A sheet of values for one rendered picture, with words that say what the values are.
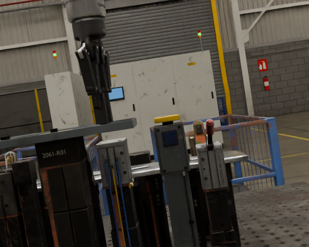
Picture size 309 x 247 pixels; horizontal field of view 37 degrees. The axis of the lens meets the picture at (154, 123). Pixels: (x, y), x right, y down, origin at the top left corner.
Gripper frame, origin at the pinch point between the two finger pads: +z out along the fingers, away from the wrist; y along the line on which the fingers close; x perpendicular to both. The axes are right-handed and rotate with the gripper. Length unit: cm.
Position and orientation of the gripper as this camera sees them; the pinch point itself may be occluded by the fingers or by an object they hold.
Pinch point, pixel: (102, 108)
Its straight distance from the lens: 108.9
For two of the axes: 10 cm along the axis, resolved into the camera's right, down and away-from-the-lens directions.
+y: 3.4, -1.0, 9.3
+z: 1.6, 9.9, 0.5
